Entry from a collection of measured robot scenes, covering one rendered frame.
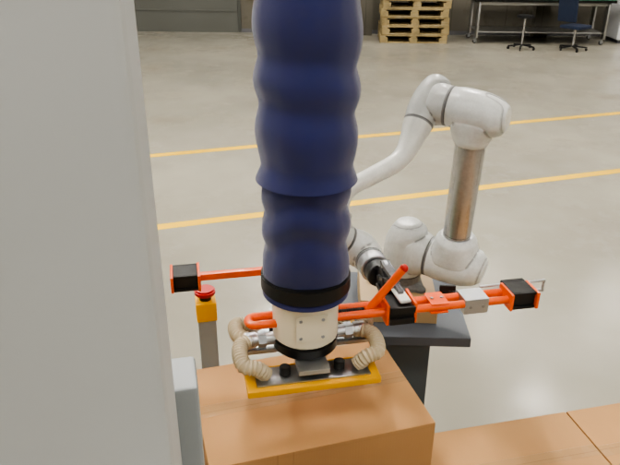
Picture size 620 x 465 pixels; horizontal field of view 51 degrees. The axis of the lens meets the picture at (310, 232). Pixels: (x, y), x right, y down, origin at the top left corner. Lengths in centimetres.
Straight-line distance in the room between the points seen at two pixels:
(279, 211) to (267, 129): 19
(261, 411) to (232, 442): 14
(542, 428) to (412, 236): 81
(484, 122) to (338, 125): 81
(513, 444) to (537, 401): 112
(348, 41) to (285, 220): 41
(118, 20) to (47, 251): 11
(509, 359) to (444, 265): 144
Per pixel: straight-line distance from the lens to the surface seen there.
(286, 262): 151
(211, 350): 228
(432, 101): 215
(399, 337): 246
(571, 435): 251
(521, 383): 361
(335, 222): 148
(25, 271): 34
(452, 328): 255
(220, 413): 181
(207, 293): 216
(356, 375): 167
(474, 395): 346
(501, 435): 243
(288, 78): 135
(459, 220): 232
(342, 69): 137
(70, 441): 40
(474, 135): 213
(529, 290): 186
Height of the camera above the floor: 213
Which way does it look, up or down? 25 degrees down
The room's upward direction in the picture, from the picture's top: straight up
